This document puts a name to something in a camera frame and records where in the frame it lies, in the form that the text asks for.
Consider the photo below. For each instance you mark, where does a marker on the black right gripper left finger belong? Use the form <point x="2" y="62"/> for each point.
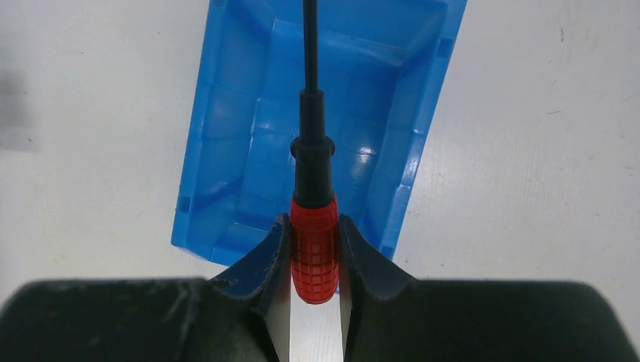
<point x="242" y="314"/>

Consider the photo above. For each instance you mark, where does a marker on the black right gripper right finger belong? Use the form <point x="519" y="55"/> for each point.
<point x="389" y="315"/>

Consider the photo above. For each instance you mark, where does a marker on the red black screwdriver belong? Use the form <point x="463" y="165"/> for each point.
<point x="313" y="213"/>

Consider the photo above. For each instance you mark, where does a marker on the blue plastic bin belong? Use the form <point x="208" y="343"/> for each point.
<point x="381" y="65"/>

